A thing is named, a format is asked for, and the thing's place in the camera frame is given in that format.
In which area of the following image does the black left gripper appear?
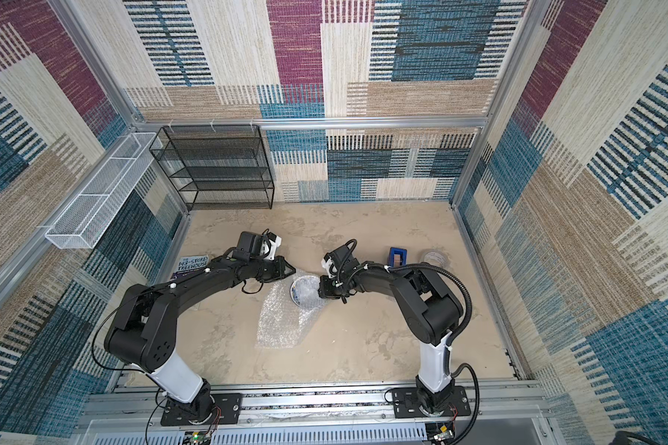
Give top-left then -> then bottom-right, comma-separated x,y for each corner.
251,257 -> 300,284

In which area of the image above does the blue patterned ceramic bowl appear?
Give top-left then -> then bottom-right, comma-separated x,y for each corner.
289,276 -> 321,310

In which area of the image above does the clear bubble wrap sheet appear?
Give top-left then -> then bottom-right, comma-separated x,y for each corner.
257,272 -> 327,349

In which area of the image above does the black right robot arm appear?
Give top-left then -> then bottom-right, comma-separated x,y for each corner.
318,261 -> 471,416

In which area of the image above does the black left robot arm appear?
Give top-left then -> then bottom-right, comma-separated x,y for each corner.
104,256 -> 296,404

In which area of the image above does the blue tape dispenser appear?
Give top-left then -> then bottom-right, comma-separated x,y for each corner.
387,247 -> 407,267

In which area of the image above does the colourful treehouse book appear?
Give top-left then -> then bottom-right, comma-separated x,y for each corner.
171,255 -> 210,280

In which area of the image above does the clear tape roll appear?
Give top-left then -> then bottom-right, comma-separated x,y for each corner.
420,250 -> 450,269

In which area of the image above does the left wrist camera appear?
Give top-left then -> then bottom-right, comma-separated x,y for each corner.
232,229 -> 282,261

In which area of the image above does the black corrugated cable conduit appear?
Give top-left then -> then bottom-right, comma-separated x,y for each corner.
389,262 -> 474,346

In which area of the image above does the black wire shelf rack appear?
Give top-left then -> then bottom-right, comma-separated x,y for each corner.
150,124 -> 275,211

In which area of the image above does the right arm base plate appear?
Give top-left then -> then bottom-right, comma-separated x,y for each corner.
384,385 -> 472,418

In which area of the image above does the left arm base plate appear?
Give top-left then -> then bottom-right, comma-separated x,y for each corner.
160,393 -> 243,428

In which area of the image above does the white wire mesh basket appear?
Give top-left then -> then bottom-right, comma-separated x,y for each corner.
45,133 -> 156,250

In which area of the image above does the aluminium front rail frame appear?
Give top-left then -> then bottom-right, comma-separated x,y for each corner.
71,379 -> 564,444

